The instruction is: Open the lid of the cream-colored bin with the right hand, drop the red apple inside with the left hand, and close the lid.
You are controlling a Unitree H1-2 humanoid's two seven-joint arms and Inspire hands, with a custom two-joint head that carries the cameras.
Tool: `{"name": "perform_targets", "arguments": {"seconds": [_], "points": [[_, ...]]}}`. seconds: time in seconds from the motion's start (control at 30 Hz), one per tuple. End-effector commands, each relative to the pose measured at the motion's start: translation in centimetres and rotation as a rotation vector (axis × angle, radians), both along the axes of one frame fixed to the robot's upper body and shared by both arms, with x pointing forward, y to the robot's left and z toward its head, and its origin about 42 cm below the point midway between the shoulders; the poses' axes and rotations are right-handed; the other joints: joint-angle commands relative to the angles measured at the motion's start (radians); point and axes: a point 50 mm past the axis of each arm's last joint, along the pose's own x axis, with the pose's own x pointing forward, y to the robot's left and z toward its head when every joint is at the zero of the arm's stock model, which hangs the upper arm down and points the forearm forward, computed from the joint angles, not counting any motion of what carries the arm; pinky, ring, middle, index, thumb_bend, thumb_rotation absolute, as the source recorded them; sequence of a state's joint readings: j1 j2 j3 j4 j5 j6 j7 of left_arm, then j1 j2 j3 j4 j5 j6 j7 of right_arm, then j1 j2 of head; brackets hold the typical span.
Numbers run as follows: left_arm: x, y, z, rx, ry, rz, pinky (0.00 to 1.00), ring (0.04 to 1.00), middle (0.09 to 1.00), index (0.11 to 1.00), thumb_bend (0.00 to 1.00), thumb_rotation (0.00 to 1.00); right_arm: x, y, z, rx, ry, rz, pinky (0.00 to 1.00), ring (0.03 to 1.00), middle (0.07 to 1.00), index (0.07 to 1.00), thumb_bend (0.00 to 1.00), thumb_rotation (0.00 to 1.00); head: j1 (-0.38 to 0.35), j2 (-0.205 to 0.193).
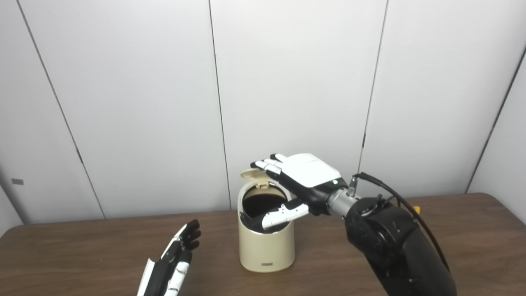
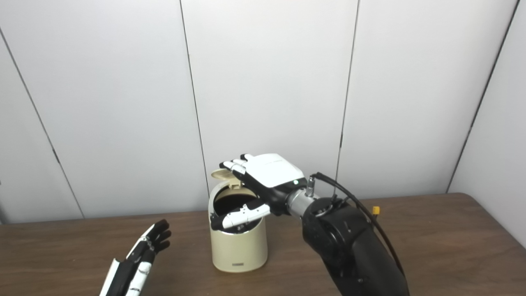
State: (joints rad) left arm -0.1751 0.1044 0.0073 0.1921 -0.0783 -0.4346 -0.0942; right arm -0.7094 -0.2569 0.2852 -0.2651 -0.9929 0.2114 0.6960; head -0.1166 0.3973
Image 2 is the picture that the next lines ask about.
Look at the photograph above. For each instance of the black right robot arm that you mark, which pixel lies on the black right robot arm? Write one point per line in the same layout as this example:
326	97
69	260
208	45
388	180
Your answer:
353	246

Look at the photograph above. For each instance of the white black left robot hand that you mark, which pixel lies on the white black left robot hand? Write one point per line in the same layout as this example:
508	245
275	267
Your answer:
135	263

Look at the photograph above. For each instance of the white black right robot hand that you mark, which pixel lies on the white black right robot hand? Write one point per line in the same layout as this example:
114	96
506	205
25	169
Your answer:
273	172

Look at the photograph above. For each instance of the cream-colored bin body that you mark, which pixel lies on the cream-colored bin body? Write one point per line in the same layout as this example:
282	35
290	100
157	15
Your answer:
238	246

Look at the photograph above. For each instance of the cream round bin lid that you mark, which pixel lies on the cream round bin lid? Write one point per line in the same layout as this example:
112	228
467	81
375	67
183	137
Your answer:
224	176

